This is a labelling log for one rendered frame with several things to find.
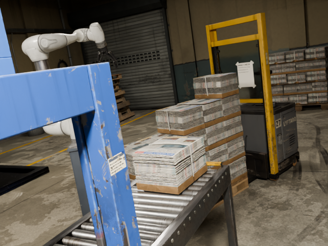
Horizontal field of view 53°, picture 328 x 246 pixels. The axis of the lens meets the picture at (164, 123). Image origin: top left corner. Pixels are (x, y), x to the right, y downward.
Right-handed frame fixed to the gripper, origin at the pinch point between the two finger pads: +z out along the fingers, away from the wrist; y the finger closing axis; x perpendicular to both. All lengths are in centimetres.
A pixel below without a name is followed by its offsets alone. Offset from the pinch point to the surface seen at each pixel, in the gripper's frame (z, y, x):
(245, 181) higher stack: 158, 109, 16
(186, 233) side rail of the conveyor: 3, 119, -147
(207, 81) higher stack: 52, 72, 53
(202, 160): 15, 109, -90
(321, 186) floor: 164, 185, 26
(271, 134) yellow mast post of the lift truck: 123, 133, 55
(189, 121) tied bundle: 55, 69, -7
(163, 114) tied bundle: 52, 42, -3
